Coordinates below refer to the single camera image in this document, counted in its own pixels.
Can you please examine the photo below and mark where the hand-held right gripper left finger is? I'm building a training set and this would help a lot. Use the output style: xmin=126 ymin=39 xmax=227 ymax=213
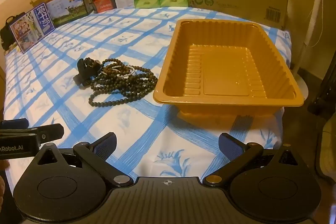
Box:
xmin=35 ymin=132 xmax=134 ymax=186

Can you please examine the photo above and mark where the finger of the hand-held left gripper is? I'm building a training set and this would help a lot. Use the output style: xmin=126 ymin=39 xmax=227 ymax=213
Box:
xmin=0 ymin=124 xmax=64 ymax=146
xmin=0 ymin=118 xmax=29 ymax=130

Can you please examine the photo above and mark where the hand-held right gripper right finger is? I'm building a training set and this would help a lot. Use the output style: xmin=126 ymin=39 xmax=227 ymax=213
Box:
xmin=203 ymin=132 xmax=301 ymax=185

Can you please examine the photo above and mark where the brown bead necklace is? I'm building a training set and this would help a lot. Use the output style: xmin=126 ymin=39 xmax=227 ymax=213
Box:
xmin=101 ymin=63 xmax=147 ymax=88

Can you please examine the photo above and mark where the yellow plastic tray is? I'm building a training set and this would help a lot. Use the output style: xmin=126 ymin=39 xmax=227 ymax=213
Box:
xmin=154 ymin=19 xmax=305 ymax=118

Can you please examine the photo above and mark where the white pearl bracelet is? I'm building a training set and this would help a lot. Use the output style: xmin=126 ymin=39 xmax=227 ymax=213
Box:
xmin=101 ymin=65 xmax=137 ymax=78

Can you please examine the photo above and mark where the dark bead necklace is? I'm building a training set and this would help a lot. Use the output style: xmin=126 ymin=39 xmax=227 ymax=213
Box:
xmin=88 ymin=57 xmax=158 ymax=106

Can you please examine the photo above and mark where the black bag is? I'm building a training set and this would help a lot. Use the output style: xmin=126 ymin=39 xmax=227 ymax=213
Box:
xmin=0 ymin=14 xmax=27 ymax=51

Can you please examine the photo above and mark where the white fan stand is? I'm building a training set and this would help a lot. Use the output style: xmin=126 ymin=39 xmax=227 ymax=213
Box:
xmin=287 ymin=0 xmax=331 ymax=109

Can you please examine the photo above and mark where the blue milk carton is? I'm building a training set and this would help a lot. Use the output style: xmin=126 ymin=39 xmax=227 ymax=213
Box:
xmin=9 ymin=3 xmax=55 ymax=54

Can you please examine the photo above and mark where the blue checked bedsheet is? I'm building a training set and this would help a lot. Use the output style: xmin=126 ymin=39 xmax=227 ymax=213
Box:
xmin=3 ymin=5 xmax=292 ymax=180

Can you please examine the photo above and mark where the milk carton with cows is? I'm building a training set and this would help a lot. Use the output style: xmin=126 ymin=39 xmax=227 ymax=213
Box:
xmin=49 ymin=0 xmax=88 ymax=28

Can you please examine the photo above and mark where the red noodle box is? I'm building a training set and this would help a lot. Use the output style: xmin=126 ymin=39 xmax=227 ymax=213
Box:
xmin=88 ymin=0 xmax=117 ymax=14

